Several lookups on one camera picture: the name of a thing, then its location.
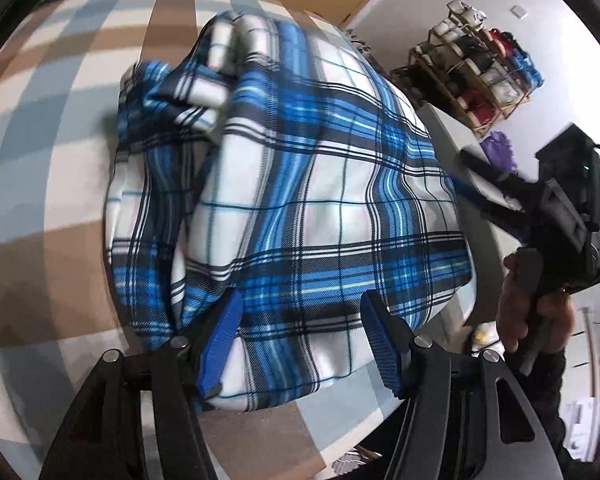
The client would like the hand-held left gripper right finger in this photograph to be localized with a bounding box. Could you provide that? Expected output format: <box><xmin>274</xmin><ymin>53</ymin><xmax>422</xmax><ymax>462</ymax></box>
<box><xmin>360</xmin><ymin>290</ymin><xmax>563</xmax><ymax>480</ymax></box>

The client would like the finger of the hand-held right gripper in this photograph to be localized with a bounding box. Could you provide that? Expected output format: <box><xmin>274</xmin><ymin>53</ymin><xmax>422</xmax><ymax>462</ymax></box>
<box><xmin>479</xmin><ymin>199</ymin><xmax>531</xmax><ymax>243</ymax></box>
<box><xmin>459</xmin><ymin>150</ymin><xmax>537</xmax><ymax>202</ymax></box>

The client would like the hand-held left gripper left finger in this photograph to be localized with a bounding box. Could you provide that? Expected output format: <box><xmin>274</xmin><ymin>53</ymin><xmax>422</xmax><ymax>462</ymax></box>
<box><xmin>40</xmin><ymin>287</ymin><xmax>245</xmax><ymax>480</ymax></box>

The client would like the blue white plaid shirt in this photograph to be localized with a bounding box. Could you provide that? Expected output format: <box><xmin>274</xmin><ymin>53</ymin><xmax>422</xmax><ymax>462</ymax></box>
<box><xmin>102</xmin><ymin>7</ymin><xmax>479</xmax><ymax>414</ymax></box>

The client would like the person's right forearm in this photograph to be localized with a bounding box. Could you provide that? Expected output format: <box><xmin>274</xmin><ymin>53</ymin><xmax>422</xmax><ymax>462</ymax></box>
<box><xmin>502</xmin><ymin>350</ymin><xmax>574</xmax><ymax>466</ymax></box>

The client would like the person's right hand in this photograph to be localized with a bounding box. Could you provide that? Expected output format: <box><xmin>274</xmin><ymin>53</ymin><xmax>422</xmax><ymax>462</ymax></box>
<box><xmin>495</xmin><ymin>256</ymin><xmax>579</xmax><ymax>361</ymax></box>

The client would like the purple bag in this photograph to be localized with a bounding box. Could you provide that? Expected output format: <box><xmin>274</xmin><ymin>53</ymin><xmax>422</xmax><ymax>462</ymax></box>
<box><xmin>479</xmin><ymin>130</ymin><xmax>522</xmax><ymax>176</ymax></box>

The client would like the wooden shoe rack with shoes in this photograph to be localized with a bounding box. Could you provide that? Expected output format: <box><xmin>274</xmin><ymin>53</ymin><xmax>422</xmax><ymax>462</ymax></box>
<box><xmin>414</xmin><ymin>0</ymin><xmax>546</xmax><ymax>131</ymax></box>

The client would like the checkered bed blanket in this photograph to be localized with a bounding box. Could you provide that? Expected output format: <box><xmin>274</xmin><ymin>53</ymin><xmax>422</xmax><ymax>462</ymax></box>
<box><xmin>0</xmin><ymin>0</ymin><xmax>481</xmax><ymax>480</ymax></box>

